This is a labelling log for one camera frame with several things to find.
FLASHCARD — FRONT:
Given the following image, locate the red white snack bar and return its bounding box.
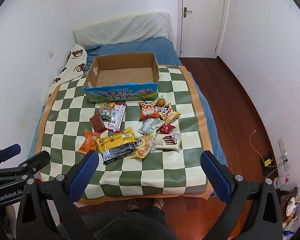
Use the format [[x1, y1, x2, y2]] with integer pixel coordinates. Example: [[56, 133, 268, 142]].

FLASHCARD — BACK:
[[108, 103, 127, 132]]

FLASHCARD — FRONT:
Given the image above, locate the white wall power strip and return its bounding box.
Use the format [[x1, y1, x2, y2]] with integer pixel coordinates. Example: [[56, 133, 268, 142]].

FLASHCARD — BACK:
[[278, 138, 289, 172]]

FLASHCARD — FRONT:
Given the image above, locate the dark red snack packet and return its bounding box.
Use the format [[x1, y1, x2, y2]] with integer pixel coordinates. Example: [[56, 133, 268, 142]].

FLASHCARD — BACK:
[[89, 113, 107, 134]]

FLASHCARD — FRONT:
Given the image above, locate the small red snack packet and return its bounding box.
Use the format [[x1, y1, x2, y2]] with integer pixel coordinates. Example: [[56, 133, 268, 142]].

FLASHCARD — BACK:
[[159, 124, 175, 134]]

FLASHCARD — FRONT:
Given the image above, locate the white grey pillow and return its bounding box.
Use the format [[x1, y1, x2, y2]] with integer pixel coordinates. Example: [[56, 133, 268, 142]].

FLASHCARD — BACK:
[[74, 12, 174, 47]]

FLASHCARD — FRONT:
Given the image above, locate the blue cardboard milk box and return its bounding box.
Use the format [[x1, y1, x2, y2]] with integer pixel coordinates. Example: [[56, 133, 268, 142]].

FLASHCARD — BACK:
[[83, 52, 159, 102]]

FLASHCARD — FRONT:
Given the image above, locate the bear print pillow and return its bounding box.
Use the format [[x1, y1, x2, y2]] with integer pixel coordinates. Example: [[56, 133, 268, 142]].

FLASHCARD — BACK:
[[44, 44, 87, 104]]

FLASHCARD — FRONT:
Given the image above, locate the green white checkered mat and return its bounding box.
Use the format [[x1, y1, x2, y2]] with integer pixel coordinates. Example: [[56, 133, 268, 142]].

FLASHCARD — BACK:
[[37, 66, 212, 203]]

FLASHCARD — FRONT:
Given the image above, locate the metal door handle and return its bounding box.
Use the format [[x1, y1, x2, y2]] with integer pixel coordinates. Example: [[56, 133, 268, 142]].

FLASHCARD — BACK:
[[183, 7, 193, 18]]

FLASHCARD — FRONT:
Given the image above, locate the yellow bread snack packet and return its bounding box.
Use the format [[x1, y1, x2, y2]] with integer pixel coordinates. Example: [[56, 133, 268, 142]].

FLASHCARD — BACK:
[[130, 133, 156, 159]]

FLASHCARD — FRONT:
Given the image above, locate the yellow black snack bag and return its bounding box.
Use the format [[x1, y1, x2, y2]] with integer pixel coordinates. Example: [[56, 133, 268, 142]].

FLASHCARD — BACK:
[[97, 127, 136, 165]]

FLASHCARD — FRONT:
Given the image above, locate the black yellow charger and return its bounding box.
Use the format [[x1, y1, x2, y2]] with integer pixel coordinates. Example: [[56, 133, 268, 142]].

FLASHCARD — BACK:
[[260, 154, 276, 176]]

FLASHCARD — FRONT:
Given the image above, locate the blue bed sheet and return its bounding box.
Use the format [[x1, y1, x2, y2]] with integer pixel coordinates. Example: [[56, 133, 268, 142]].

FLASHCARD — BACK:
[[27, 37, 228, 167]]

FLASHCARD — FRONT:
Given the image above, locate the white Franzzi cookie pack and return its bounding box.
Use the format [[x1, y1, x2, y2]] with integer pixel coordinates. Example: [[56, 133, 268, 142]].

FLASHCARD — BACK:
[[154, 134, 181, 151]]

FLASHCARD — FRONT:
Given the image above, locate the white door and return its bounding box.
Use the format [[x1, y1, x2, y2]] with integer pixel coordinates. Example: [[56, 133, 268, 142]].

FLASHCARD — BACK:
[[177, 0, 228, 58]]

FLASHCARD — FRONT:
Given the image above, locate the orange panda snack packet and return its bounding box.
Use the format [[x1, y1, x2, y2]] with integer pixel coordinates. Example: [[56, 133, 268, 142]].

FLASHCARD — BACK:
[[139, 101, 159, 119]]

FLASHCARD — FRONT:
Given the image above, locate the grey white snack packet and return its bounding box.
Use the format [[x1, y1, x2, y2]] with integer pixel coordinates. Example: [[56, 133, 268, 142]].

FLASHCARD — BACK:
[[138, 118, 165, 135]]

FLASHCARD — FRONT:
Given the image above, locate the colourful candy ball bag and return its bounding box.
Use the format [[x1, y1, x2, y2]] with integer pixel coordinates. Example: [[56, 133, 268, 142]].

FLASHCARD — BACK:
[[99, 102, 115, 121]]

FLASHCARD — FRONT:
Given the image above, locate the yellow panda snack packet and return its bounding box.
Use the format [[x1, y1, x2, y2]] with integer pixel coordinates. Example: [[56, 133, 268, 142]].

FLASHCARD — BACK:
[[158, 103, 181, 125]]

